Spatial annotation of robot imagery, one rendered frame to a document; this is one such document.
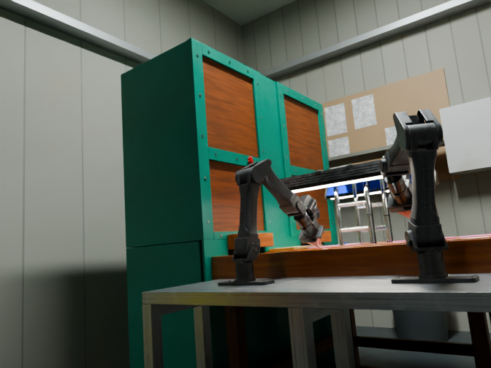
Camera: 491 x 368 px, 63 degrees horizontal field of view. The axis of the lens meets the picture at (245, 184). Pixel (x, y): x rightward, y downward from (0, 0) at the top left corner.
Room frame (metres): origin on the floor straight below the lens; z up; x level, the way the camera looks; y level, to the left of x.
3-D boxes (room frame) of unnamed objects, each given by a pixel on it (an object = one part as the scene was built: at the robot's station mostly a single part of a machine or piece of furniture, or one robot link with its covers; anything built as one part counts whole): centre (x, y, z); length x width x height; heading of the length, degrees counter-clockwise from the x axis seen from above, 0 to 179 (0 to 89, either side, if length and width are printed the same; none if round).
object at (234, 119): (2.48, 0.01, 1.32); 1.36 x 0.55 x 0.95; 143
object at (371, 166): (1.78, -0.40, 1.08); 0.62 x 0.08 x 0.07; 53
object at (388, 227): (2.17, -0.69, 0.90); 0.20 x 0.19 x 0.45; 53
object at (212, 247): (2.48, 0.02, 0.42); 1.36 x 0.55 x 0.84; 143
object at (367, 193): (1.85, -0.45, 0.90); 0.20 x 0.19 x 0.45; 53
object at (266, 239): (2.00, -0.01, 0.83); 0.30 x 0.06 x 0.07; 143
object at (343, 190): (2.23, -0.73, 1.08); 0.62 x 0.08 x 0.07; 53
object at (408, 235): (1.08, -0.46, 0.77); 0.09 x 0.06 x 0.06; 84
